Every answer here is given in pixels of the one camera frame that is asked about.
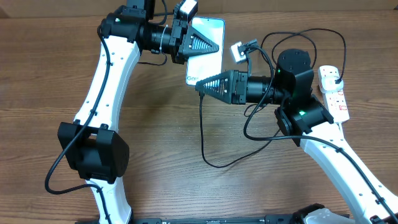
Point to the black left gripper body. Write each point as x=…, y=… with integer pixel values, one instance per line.
x=178, y=28

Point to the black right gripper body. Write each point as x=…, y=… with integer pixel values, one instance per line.
x=240, y=86

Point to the white charger plug adapter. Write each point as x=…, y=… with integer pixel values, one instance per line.
x=328, y=85

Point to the white power strip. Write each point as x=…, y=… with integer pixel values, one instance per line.
x=334, y=102

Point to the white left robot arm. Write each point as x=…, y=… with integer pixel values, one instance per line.
x=91, y=144

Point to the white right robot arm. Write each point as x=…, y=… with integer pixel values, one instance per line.
x=302, y=118

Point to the blue screen smartphone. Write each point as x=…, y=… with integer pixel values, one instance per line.
x=204, y=66

